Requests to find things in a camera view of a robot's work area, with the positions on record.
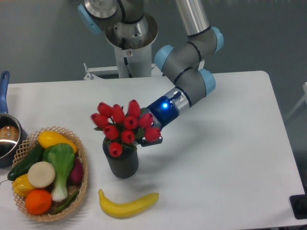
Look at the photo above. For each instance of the purple sweet potato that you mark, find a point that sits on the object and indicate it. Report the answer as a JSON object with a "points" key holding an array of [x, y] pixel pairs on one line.
{"points": [[76, 174]]}

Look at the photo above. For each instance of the red tulip bouquet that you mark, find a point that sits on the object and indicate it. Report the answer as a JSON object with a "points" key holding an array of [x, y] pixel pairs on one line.
{"points": [[123, 129]]}

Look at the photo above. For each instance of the white frame at right edge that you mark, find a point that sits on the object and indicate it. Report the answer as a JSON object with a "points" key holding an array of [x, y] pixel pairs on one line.
{"points": [[301, 104]]}

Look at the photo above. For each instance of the green bean pod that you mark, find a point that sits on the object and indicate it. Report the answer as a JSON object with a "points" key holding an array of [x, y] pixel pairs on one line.
{"points": [[67, 202]]}

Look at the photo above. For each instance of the green cucumber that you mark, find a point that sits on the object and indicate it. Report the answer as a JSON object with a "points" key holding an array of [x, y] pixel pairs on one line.
{"points": [[34, 156]]}

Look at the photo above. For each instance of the beige round disc food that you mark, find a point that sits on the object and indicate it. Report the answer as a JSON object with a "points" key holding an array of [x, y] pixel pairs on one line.
{"points": [[41, 174]]}

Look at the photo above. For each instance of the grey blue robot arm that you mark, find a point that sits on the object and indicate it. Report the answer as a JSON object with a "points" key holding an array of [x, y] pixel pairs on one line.
{"points": [[131, 32]]}

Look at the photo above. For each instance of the blue handled saucepan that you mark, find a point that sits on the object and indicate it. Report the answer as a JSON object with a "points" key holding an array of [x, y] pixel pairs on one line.
{"points": [[11, 132]]}

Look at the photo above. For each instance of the dark grey ribbed vase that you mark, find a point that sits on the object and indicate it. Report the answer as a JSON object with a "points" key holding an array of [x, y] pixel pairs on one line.
{"points": [[123, 166]]}

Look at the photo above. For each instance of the yellow bell pepper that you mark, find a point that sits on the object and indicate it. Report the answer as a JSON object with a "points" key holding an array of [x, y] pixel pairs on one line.
{"points": [[22, 186]]}

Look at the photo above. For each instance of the black device at table edge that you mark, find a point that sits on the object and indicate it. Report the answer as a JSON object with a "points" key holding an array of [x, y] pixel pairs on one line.
{"points": [[299, 206]]}

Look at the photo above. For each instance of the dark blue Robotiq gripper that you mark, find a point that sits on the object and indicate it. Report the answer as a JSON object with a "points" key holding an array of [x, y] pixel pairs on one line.
{"points": [[163, 112]]}

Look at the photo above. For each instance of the green bok choy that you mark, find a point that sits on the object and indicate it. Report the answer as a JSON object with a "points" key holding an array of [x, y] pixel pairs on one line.
{"points": [[61, 156]]}

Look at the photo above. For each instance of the yellow squash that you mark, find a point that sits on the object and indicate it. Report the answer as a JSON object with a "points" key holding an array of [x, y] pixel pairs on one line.
{"points": [[49, 138]]}

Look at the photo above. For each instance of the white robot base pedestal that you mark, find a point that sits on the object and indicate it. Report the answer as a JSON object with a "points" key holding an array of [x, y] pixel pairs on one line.
{"points": [[130, 63]]}

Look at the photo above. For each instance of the yellow banana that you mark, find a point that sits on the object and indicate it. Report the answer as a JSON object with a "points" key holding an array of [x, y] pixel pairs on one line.
{"points": [[129, 209]]}

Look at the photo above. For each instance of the orange fruit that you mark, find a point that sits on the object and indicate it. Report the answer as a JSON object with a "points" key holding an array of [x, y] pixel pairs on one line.
{"points": [[38, 201]]}

